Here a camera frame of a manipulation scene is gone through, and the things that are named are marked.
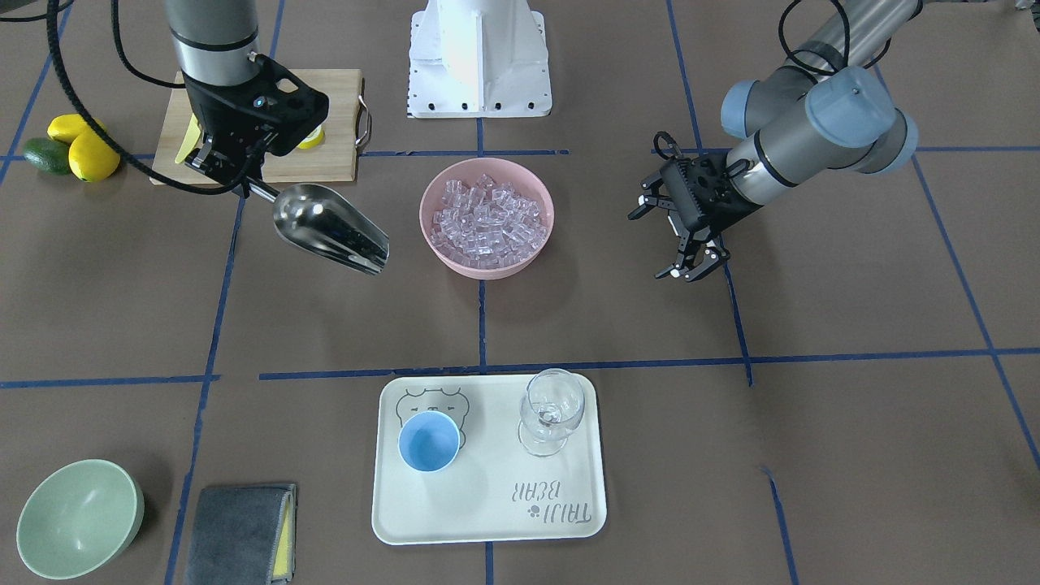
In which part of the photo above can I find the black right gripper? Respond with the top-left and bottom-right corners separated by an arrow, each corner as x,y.
184,54 -> 330,197

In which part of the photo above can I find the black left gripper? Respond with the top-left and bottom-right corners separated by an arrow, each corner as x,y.
642,154 -> 761,283

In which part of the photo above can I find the metal ice scoop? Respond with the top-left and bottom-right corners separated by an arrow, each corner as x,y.
248,180 -> 390,275

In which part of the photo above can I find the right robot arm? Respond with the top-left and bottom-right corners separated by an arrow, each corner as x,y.
44,1 -> 328,203

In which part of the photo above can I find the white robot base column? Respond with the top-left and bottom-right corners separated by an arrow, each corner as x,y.
406,1 -> 553,119

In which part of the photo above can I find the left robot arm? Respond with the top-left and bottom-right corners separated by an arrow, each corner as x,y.
629,1 -> 925,282

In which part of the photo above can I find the pile of clear ice cubes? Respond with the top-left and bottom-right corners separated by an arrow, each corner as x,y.
428,174 -> 550,270

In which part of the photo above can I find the blue plastic cup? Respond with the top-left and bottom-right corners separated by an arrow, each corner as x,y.
397,410 -> 463,473

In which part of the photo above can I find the yellow plastic knife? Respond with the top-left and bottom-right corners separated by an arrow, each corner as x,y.
174,115 -> 203,164

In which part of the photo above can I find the lemon half slice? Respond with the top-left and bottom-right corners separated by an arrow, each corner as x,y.
297,125 -> 326,150

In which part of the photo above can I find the wooden cutting board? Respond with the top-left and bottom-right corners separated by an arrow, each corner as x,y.
152,69 -> 363,188

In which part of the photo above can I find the yellow lemon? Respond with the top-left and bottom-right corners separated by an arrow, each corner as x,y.
47,115 -> 97,145
68,129 -> 120,183

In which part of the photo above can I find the green avocado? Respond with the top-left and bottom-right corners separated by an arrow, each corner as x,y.
23,137 -> 73,176

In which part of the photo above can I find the clear wine glass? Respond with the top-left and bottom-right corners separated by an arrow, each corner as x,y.
518,368 -> 586,458

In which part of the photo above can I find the pink bowl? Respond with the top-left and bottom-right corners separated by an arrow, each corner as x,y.
418,157 -> 556,280

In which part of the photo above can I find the cream bear tray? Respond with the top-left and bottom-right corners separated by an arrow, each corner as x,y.
371,375 -> 608,545

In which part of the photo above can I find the grey yellow folded cloth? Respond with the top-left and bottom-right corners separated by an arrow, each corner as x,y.
184,483 -> 297,584

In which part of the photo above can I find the green bowl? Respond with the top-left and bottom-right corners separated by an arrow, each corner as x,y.
16,459 -> 145,580

